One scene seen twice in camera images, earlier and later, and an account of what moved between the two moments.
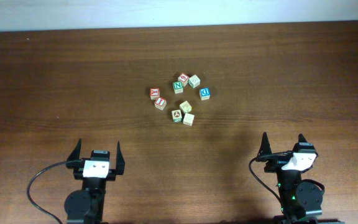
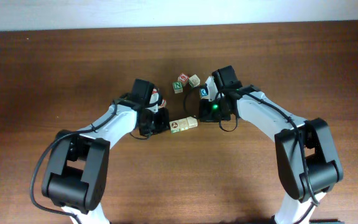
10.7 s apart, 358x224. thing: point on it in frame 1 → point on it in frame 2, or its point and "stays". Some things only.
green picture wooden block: x=177 y=116 → x=174 y=126
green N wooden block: x=178 y=87 stays
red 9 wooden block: x=183 y=78 stays
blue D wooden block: x=204 y=93 stays
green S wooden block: x=194 y=81 stays
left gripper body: x=110 y=175 → x=153 y=121
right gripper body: x=272 y=167 → x=208 y=112
